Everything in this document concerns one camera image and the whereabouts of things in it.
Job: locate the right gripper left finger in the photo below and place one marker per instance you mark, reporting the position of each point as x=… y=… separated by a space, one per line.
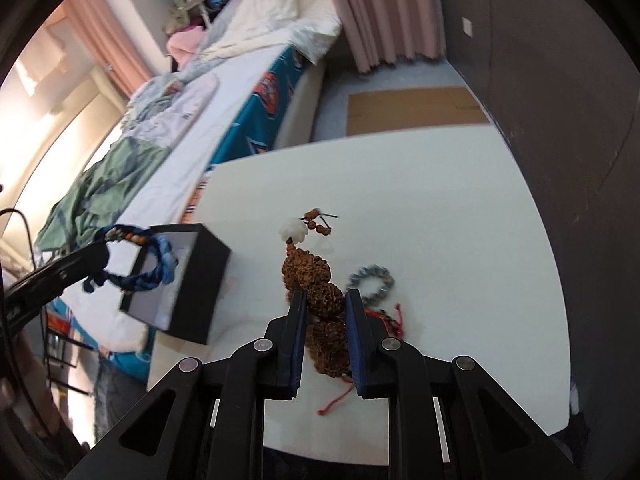
x=206 y=420

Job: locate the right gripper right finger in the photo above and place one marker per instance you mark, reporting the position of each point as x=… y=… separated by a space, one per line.
x=446 y=420

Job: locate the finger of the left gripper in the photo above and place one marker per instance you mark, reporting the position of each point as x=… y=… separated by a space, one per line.
x=24 y=300

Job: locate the black jewelry box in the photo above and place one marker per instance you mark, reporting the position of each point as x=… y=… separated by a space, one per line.
x=183 y=305

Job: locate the person's left hand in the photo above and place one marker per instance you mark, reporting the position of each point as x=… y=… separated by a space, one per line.
x=31 y=399

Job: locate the green striped blanket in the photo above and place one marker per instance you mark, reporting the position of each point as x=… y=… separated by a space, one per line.
x=100 y=195

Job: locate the white bed mattress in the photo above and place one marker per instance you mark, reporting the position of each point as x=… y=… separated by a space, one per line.
x=250 y=87

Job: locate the white printed shirt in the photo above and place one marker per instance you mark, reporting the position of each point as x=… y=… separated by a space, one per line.
x=167 y=129

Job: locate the light blue floral quilt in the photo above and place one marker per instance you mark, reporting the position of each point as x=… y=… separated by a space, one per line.
x=157 y=94

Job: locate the pink curtain left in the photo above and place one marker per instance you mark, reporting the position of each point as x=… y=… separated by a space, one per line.
x=96 y=26

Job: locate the pink curtain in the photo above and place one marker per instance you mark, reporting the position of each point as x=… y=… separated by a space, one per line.
x=96 y=26
x=381 y=31

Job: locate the teal patterned bed sheet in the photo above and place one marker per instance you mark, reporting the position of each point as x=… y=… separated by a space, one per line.
x=245 y=117

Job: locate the brown cardboard sheet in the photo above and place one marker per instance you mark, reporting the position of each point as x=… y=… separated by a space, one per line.
x=390 y=110

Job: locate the pink curtain right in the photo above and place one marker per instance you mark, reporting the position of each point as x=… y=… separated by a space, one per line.
x=381 y=31

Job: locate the white wall socket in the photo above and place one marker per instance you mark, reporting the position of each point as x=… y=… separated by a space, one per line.
x=467 y=27

